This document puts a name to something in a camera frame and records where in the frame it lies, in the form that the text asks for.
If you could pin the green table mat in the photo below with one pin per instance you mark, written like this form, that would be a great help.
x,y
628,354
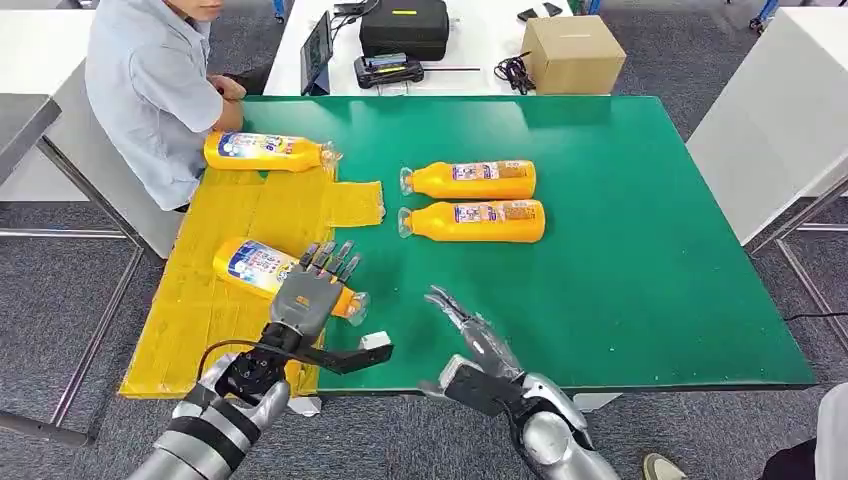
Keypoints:
x,y
596,298

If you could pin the thin black rod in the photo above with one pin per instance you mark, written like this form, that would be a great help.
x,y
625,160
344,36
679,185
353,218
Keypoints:
x,y
452,68

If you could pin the black handheld controller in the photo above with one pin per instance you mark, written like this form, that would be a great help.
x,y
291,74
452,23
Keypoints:
x,y
387,71

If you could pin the person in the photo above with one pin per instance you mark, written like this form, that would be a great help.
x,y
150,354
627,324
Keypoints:
x,y
831,437
146,99

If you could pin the orange bottle pink label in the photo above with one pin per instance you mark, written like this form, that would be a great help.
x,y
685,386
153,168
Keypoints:
x,y
430,182
437,225

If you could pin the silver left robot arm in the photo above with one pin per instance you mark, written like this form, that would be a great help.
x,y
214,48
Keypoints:
x,y
212,430

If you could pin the person's left hand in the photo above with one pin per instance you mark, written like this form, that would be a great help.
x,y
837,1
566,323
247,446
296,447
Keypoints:
x,y
228,87

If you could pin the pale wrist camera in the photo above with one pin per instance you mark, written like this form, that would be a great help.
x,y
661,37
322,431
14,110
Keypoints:
x,y
454,369
376,340

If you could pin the orange bottle blue label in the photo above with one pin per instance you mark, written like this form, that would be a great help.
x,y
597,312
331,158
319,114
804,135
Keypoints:
x,y
265,154
252,265

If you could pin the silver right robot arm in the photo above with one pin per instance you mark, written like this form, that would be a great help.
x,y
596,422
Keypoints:
x,y
556,444

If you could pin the yellow plastic sheet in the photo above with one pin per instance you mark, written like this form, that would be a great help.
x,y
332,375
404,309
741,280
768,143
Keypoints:
x,y
199,318

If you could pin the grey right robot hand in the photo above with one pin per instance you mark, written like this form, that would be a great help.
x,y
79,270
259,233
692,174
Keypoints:
x,y
480,341

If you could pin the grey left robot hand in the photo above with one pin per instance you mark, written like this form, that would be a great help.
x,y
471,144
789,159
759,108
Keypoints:
x,y
308,298

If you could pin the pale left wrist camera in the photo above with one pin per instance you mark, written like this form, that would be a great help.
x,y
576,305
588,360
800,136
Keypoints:
x,y
376,340

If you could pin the cardboard box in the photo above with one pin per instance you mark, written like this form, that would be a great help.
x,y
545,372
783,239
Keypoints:
x,y
573,56

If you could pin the white table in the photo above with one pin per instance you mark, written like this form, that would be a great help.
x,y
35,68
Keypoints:
x,y
477,40
775,112
40,53

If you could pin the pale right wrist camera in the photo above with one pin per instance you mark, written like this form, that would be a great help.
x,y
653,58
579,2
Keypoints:
x,y
454,369

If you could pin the black tablet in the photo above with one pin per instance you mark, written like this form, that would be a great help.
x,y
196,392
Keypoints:
x,y
316,50

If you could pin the metal table frame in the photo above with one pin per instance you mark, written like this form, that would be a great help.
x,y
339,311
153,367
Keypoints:
x,y
795,265
99,331

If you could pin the black carrying case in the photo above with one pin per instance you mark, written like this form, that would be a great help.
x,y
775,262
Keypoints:
x,y
404,33

